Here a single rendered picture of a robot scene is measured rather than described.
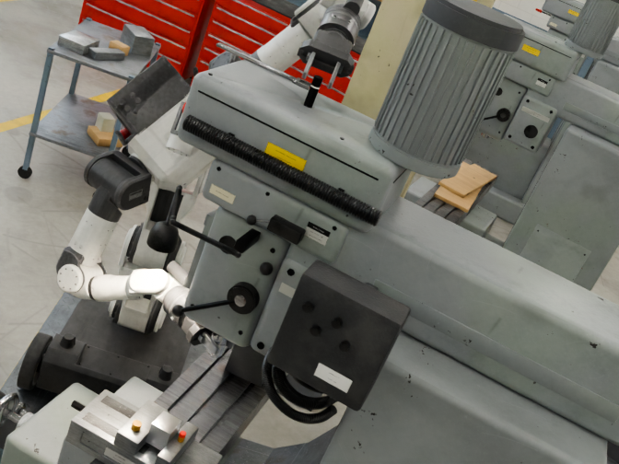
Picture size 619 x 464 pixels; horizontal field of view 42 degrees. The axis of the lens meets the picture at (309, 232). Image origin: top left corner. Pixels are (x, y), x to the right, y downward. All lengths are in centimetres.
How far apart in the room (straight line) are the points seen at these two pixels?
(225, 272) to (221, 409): 59
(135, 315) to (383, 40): 153
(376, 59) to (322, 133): 189
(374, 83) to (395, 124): 190
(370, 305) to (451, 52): 49
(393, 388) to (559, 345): 34
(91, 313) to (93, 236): 94
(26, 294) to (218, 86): 261
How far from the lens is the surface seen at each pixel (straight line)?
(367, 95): 351
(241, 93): 166
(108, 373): 285
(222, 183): 172
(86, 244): 223
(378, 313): 141
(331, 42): 178
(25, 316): 399
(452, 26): 153
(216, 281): 184
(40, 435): 238
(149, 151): 218
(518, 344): 167
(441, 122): 157
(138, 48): 510
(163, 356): 302
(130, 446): 199
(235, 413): 231
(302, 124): 162
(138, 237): 268
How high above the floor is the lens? 241
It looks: 26 degrees down
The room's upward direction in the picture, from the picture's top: 22 degrees clockwise
